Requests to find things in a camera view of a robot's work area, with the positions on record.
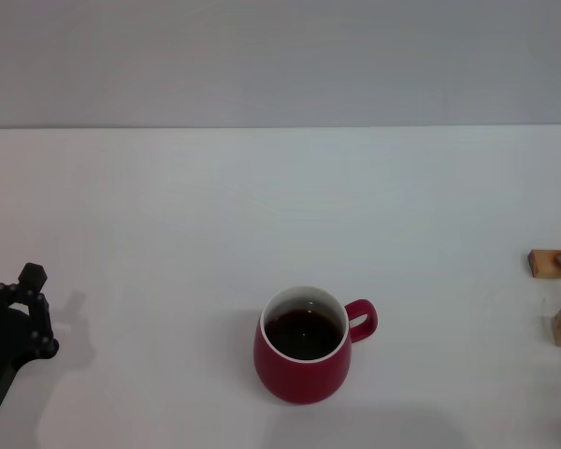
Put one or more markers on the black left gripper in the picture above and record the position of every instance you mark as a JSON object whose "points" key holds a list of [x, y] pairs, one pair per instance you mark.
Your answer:
{"points": [[0, 355]]}

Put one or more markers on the dark brown coffee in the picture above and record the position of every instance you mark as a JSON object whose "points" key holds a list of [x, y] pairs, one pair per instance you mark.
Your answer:
{"points": [[304, 334]]}

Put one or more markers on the red ceramic mug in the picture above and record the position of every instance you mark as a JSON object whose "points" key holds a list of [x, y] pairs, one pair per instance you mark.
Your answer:
{"points": [[299, 379]]}

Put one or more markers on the wooden block with orange stain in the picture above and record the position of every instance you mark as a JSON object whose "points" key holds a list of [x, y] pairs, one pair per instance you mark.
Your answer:
{"points": [[542, 264]]}

